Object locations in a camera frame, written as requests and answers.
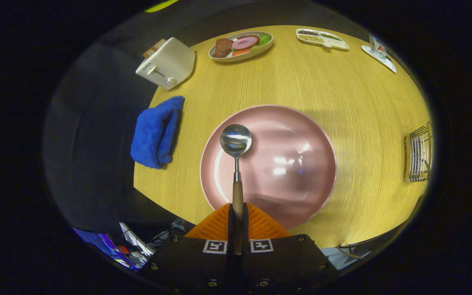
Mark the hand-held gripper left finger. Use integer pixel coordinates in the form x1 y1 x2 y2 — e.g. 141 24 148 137
140 203 238 295

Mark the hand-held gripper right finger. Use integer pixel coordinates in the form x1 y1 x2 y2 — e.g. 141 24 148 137
238 202 339 295

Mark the silver spoon with wooden handle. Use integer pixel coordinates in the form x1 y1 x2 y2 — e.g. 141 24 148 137
220 124 252 254

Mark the white device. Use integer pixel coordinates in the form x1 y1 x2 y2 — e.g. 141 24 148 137
119 222 154 256

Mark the glowing colourful screen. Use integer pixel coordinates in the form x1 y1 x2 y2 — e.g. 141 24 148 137
72 227 138 271

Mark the pink round plate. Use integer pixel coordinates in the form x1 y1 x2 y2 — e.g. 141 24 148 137
200 104 337 230

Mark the blue towel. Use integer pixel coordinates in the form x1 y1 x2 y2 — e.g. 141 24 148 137
130 95 185 169

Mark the white toaster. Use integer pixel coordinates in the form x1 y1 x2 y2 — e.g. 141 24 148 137
135 37 196 91

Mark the grey oval plate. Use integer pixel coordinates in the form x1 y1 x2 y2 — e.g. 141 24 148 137
209 31 274 63

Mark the brown meat piece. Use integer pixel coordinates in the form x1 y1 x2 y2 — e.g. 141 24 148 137
212 38 234 58

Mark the pink ham slice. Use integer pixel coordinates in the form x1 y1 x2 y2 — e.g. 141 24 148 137
231 35 260 51

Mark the white divided tray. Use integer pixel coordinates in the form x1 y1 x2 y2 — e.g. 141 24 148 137
296 28 349 51

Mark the white coaster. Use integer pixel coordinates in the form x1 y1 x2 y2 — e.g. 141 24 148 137
361 45 397 74

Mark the white drink bottle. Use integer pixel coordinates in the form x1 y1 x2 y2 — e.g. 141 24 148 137
369 34 387 62

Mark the black cable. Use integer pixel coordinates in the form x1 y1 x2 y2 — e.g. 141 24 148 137
336 234 392 261

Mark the metal wire rack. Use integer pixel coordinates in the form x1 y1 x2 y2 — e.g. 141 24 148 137
403 122 433 183

